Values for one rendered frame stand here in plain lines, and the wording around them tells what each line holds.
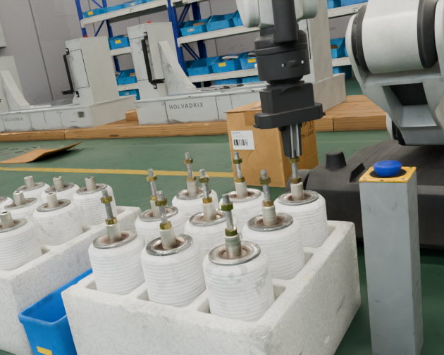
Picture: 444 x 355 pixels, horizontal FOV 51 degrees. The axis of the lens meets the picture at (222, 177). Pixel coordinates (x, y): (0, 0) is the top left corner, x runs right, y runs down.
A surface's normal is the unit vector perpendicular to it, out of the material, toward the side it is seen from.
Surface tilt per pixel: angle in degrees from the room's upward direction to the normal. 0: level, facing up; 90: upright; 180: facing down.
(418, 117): 60
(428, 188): 46
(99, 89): 90
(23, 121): 90
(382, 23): 66
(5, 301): 90
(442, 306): 0
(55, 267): 90
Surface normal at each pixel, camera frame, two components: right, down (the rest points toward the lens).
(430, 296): -0.15, -0.95
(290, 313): 0.84, 0.01
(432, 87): -0.33, 0.84
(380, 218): -0.51, 0.30
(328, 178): -0.50, -0.46
